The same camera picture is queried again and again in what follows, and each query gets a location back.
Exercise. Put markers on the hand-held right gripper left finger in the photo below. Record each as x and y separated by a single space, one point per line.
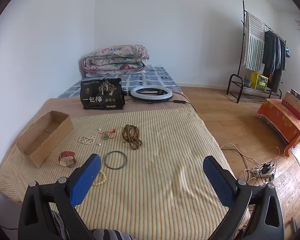
86 177

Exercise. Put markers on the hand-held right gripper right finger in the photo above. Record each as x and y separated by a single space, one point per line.
218 180

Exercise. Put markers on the dark thin bangle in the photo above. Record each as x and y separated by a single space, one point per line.
105 160

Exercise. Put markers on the brown wooden bead mala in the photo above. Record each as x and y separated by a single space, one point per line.
133 143

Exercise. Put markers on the white power strip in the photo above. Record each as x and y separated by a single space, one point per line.
260 174

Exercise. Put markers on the black charger plug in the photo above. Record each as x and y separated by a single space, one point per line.
266 168

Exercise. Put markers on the striped beige cloth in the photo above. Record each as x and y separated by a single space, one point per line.
152 180

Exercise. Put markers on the brown blanket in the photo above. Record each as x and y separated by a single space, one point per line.
65 105

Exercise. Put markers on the black snack bag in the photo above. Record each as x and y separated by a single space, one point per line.
100 97

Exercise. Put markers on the orange cloth covered table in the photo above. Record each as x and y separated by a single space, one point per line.
280 120

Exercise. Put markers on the red long box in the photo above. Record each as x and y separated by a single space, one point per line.
291 107

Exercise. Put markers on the yellow box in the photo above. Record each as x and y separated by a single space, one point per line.
260 81

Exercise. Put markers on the black hanging coat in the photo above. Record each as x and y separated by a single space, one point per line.
276 80

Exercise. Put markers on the dark blue long box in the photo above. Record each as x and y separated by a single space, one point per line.
298 96

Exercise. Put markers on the blue checkered bed sheet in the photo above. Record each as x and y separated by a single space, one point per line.
155 80

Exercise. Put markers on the folded floral quilt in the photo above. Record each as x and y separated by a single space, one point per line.
115 60

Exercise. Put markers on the dark grey hanging jacket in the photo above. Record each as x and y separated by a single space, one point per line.
268 50

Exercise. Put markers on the green striped hanging towel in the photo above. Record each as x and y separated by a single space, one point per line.
253 45

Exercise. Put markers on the black metal clothes rack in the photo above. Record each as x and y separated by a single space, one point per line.
243 42

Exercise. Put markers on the blue hanging garment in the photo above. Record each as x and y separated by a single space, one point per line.
278 52

